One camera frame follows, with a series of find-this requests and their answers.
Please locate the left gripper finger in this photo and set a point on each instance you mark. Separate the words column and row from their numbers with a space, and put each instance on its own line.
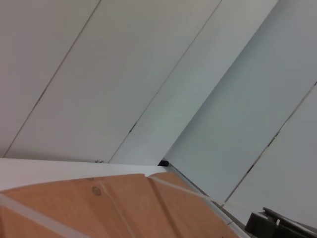
column 284, row 228

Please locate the brown cardboard box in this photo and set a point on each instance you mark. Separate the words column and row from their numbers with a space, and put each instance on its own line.
column 99, row 210

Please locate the small black corner piece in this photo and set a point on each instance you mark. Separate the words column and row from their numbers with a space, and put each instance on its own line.
column 164, row 163

